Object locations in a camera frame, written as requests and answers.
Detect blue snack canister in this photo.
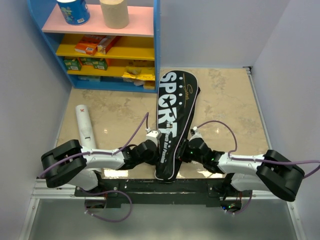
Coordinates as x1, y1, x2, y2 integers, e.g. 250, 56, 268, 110
56, 0, 91, 26

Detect orange box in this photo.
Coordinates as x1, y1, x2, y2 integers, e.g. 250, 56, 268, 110
74, 34, 106, 56

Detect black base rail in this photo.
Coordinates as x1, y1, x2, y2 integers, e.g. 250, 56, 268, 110
74, 178, 251, 208

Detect yellow snack bag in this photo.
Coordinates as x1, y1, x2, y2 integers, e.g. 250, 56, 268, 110
122, 66, 156, 82

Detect black racket cover bag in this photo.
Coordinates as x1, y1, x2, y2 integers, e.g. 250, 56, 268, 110
154, 70, 201, 182

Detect green box right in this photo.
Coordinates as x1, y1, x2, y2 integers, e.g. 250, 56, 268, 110
92, 58, 108, 71

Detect white shuttlecock tube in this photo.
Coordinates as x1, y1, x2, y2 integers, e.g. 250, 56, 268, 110
75, 104, 97, 149

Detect brown paper roll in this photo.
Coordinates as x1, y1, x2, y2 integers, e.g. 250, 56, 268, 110
99, 0, 130, 29

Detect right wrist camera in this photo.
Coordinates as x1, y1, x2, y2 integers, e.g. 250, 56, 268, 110
189, 126, 203, 141

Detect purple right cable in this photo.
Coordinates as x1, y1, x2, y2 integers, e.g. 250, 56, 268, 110
196, 120, 320, 216

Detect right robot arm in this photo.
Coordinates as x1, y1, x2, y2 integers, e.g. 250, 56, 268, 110
176, 137, 305, 202

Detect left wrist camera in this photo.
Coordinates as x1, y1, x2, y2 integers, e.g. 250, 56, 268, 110
145, 128, 162, 146

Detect red white box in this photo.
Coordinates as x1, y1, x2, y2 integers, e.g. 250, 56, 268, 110
97, 35, 119, 55

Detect blue shelf unit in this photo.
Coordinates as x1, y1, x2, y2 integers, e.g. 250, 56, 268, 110
27, 0, 160, 93

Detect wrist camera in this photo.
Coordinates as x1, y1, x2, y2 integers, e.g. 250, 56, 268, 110
189, 126, 203, 141
145, 128, 162, 146

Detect green box middle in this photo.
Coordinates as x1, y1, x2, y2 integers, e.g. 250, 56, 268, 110
79, 57, 93, 66

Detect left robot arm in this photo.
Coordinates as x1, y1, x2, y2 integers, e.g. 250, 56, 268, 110
39, 139, 159, 196

